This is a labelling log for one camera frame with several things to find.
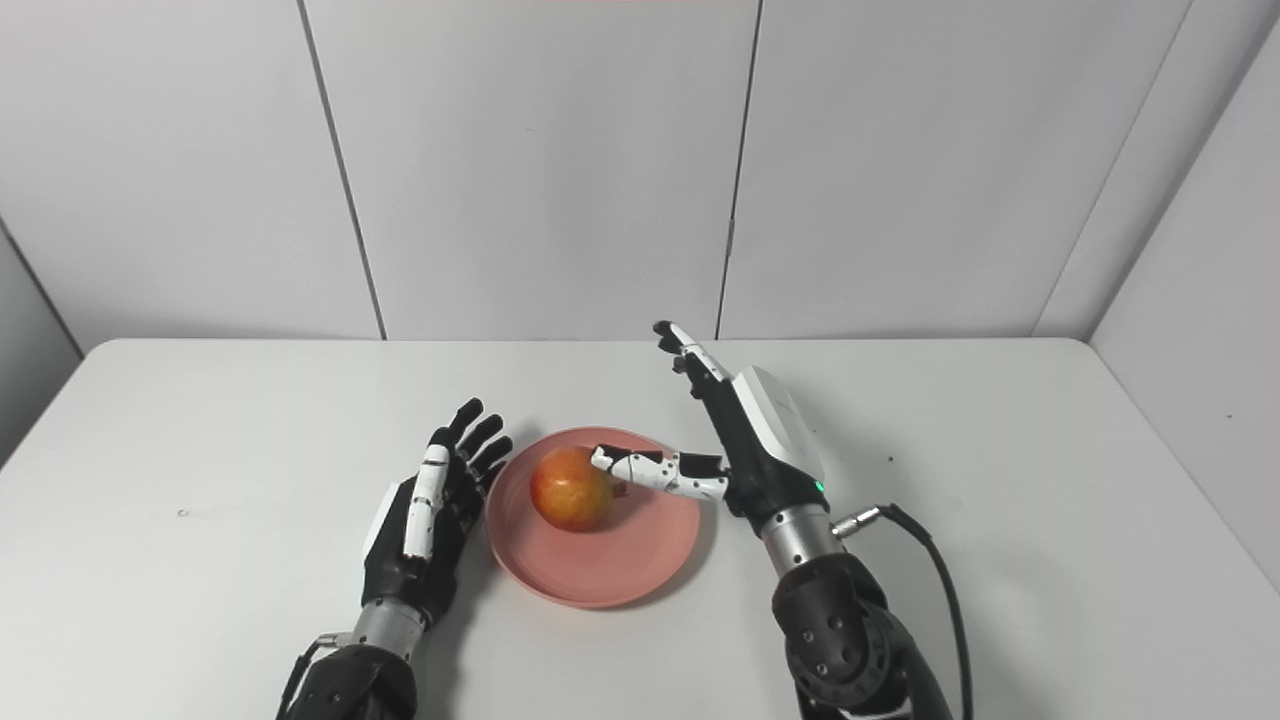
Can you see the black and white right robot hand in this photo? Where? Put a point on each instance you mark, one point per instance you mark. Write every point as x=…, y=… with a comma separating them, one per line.
x=765, y=450

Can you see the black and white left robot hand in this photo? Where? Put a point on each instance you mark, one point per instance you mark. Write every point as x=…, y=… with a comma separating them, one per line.
x=415, y=570

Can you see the red yellow pomegranate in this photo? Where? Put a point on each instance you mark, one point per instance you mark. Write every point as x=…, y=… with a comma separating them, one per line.
x=570, y=490

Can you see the pink round plate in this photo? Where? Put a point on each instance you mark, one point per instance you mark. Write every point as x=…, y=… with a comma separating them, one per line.
x=600, y=560

